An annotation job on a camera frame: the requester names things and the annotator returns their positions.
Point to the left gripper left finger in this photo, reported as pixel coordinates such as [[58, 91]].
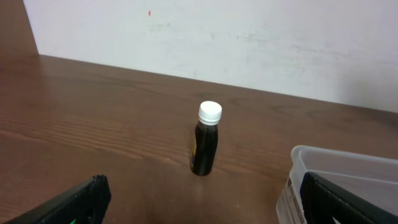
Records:
[[84, 203]]

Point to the clear plastic container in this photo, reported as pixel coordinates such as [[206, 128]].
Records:
[[373, 179]]

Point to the dark bottle white cap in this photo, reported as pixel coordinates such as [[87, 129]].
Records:
[[206, 138]]

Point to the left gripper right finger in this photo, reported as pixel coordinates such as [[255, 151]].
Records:
[[324, 202]]

